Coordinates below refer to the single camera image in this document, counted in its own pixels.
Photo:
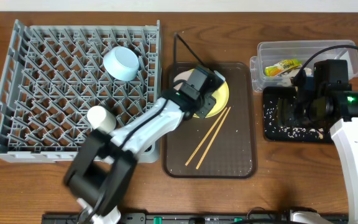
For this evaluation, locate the yellow plate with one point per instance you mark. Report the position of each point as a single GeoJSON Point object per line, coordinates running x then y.
{"type": "Point", "coordinates": [221, 96]}

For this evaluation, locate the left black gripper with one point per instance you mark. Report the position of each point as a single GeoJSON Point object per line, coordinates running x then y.
{"type": "Point", "coordinates": [209, 104]}

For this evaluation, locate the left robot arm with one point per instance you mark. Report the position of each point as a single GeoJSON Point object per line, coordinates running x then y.
{"type": "Point", "coordinates": [102, 169]}

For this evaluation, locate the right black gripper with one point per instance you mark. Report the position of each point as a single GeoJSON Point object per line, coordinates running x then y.
{"type": "Point", "coordinates": [286, 109]}

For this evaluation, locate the white bowl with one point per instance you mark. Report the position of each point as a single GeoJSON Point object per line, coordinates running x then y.
{"type": "Point", "coordinates": [182, 76]}

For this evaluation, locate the black waste tray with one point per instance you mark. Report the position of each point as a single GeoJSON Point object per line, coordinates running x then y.
{"type": "Point", "coordinates": [277, 93]}

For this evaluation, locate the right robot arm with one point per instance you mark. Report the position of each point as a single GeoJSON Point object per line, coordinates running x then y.
{"type": "Point", "coordinates": [342, 125]}

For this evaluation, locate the green orange snack wrapper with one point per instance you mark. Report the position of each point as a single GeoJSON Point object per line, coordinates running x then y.
{"type": "Point", "coordinates": [282, 67]}

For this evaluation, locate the white tissue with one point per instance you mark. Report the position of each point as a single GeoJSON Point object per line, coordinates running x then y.
{"type": "Point", "coordinates": [285, 78]}

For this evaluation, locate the light blue bowl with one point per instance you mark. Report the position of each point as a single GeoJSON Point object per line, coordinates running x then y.
{"type": "Point", "coordinates": [121, 63]}

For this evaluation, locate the wooden chopstick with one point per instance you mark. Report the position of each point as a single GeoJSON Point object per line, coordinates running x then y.
{"type": "Point", "coordinates": [213, 138]}
{"type": "Point", "coordinates": [204, 138]}

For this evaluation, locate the spilled rice pile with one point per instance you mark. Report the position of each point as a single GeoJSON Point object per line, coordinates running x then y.
{"type": "Point", "coordinates": [274, 132]}

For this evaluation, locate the brown plastic tray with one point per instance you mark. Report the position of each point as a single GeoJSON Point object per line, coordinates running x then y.
{"type": "Point", "coordinates": [233, 154]}

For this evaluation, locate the grey dishwasher rack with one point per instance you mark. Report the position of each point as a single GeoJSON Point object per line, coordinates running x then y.
{"type": "Point", "coordinates": [53, 75]}

